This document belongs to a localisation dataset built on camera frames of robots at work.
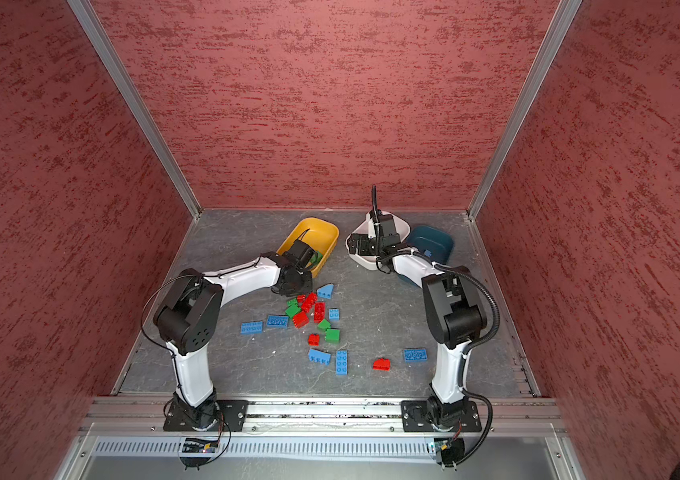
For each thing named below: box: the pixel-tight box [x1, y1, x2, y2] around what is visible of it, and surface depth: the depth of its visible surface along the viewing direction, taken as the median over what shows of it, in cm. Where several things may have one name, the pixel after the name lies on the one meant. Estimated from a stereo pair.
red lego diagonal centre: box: [302, 292, 317, 313], surface depth 96 cm
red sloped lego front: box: [372, 358, 391, 371], surface depth 83 cm
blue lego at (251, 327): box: [240, 321, 263, 334], surface depth 89 cm
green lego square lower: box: [324, 329, 341, 344], surface depth 87 cm
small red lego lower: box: [307, 333, 321, 347], surface depth 88 cm
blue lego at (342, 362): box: [335, 350, 349, 376], surface depth 83 cm
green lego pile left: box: [285, 298, 301, 319], surface depth 94 cm
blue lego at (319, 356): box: [308, 348, 332, 365], surface depth 83 cm
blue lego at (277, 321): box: [267, 315, 289, 328], surface depth 92 cm
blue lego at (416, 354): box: [404, 348, 428, 361], surface depth 85 cm
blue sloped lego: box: [317, 283, 334, 299], surface depth 97 cm
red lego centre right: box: [314, 301, 326, 324], surface depth 94 cm
